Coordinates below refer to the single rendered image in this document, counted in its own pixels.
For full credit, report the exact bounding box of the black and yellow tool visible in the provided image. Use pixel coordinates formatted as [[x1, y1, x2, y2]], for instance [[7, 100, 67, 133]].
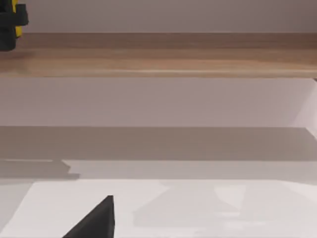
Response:
[[0, 0, 30, 52]]

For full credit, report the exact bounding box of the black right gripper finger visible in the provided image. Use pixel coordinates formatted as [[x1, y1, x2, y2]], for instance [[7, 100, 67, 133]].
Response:
[[61, 195, 116, 238]]

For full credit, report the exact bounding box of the wooden shelf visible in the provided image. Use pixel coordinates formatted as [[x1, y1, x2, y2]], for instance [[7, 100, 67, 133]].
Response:
[[0, 32, 317, 82]]

